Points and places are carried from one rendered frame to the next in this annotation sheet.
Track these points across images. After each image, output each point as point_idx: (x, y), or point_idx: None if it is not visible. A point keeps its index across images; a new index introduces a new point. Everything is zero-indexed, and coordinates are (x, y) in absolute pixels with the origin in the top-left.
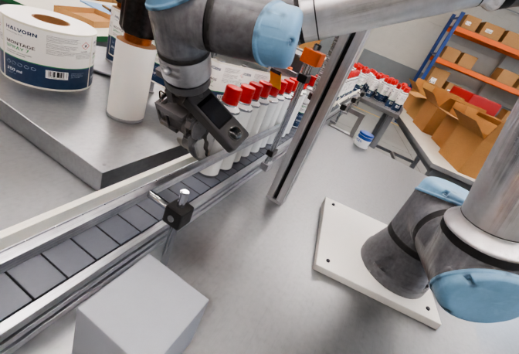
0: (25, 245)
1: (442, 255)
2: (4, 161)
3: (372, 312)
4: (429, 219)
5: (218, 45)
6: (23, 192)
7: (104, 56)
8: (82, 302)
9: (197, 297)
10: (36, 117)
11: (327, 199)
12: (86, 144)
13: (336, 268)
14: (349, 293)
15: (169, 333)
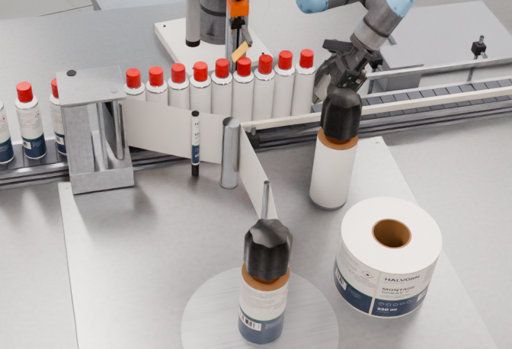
0: (440, 65)
1: None
2: (430, 193)
3: (264, 34)
4: None
5: None
6: (422, 164)
7: (276, 347)
8: None
9: (381, 49)
10: (409, 199)
11: (191, 73)
12: (382, 162)
13: (263, 49)
14: (266, 44)
15: (398, 46)
